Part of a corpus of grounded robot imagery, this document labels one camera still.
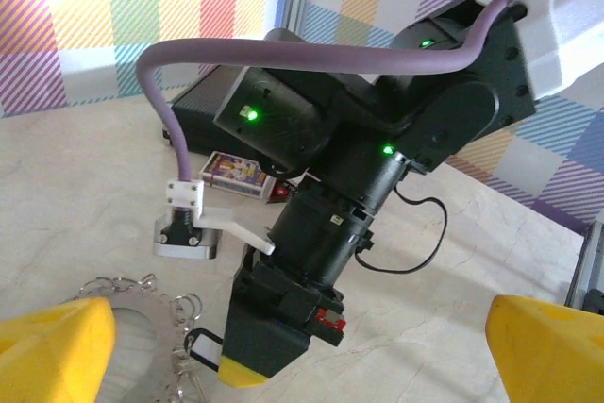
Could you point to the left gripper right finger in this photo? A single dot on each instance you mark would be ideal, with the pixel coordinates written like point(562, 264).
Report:
point(552, 356)

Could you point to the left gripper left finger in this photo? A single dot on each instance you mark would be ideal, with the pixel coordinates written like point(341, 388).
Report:
point(52, 356)

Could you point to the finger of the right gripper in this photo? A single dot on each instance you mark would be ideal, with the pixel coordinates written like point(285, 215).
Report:
point(259, 341)

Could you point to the key with black fob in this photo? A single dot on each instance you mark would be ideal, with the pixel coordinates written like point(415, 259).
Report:
point(203, 348)

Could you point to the metal disc keyring with rings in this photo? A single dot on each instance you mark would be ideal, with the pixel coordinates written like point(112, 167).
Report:
point(162, 332)

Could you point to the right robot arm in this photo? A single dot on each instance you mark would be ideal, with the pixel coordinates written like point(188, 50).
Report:
point(566, 21)

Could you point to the purple card box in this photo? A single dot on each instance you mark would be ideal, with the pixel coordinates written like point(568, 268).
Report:
point(236, 175)

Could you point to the black hard case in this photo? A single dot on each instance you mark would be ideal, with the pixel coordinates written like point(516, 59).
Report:
point(198, 101)

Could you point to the aluminium side rail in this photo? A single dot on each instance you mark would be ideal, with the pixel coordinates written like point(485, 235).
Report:
point(585, 271)

